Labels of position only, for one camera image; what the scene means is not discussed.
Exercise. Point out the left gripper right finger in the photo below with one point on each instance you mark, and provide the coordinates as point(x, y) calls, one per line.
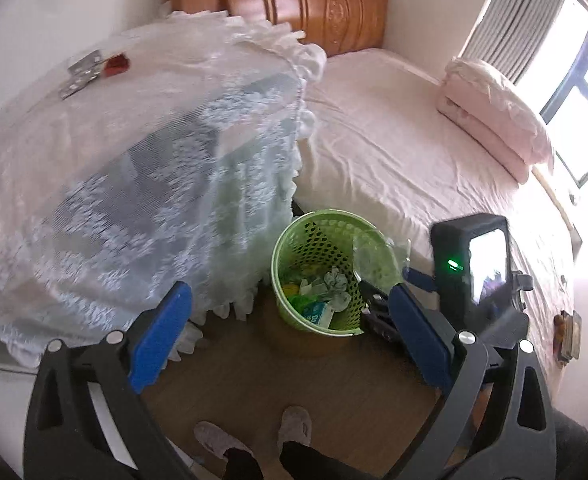
point(493, 419)

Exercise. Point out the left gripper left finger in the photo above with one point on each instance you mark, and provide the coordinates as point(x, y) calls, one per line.
point(63, 436)

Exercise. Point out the white paper ball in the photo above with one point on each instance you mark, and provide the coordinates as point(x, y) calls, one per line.
point(336, 295)

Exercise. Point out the clear plastic bag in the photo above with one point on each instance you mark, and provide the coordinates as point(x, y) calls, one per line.
point(378, 260)

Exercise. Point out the blue white milk carton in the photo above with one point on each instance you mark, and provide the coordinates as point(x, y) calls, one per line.
point(319, 313)

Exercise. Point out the yellow wrapper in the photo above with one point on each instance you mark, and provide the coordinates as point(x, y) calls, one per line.
point(292, 294)

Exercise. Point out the green plastic waste basket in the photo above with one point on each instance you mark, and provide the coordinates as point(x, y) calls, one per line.
point(308, 248)

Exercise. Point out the grey slipper right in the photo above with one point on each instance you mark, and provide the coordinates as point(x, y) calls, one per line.
point(295, 426)

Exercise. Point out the pink bed sheet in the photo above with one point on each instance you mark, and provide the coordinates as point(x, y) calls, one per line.
point(382, 150)

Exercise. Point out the folded pink white quilt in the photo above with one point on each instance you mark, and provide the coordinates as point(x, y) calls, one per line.
point(484, 104)

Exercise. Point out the white lace table cover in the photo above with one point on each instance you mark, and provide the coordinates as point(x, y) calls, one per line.
point(181, 168)

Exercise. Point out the silver foil wrapper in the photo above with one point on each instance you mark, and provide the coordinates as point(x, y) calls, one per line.
point(83, 72)

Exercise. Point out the red small wrapper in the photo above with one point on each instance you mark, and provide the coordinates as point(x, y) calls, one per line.
point(116, 65)

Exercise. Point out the black camera with screen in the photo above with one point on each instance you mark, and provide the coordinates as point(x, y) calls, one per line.
point(473, 271)

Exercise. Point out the window with dark frame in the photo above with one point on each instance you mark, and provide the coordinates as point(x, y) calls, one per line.
point(566, 111)

